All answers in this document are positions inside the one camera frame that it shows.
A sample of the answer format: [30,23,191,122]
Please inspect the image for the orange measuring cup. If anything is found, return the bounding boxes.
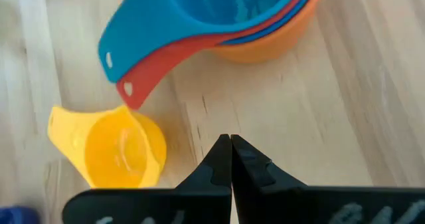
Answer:
[212,0,329,64]

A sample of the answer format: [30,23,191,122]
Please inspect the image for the blue measuring cup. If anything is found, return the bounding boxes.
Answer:
[220,0,320,47]

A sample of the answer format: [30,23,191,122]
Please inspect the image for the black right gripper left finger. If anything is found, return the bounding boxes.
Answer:
[62,134,232,224]

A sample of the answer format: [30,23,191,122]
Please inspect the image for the red measuring cup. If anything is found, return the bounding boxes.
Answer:
[116,0,315,111]

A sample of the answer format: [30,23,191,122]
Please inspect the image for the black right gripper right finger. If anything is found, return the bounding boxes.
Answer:
[231,134,425,224]

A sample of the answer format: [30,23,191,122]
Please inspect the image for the teal measuring cup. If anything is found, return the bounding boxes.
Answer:
[98,0,313,84]

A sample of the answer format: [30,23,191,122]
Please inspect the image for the yellow measuring cup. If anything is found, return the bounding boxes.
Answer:
[46,104,168,189]

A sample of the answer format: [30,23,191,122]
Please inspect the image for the small indigo measuring cup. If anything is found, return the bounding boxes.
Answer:
[0,206,41,224]

